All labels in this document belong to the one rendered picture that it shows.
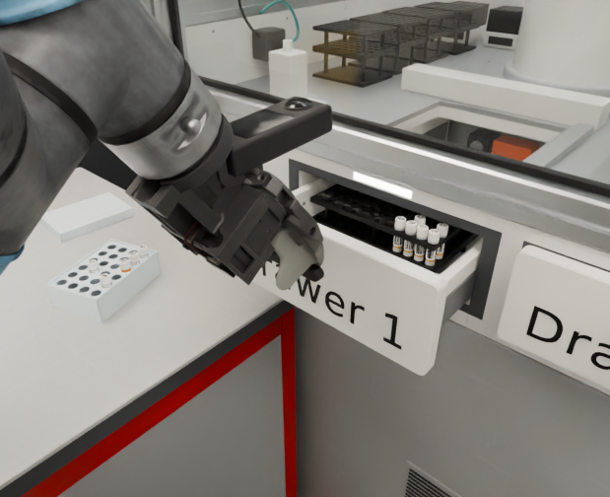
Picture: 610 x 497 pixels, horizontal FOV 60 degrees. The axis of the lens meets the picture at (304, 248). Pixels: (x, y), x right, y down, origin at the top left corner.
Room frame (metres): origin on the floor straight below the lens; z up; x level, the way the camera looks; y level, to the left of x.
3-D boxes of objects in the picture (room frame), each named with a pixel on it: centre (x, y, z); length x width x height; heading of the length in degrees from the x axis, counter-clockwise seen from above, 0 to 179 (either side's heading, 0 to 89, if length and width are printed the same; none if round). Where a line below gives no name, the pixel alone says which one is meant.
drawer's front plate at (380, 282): (0.47, -0.01, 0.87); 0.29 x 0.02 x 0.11; 48
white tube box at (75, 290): (0.59, 0.27, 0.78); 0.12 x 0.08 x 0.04; 156
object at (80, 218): (0.79, 0.37, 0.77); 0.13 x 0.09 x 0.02; 134
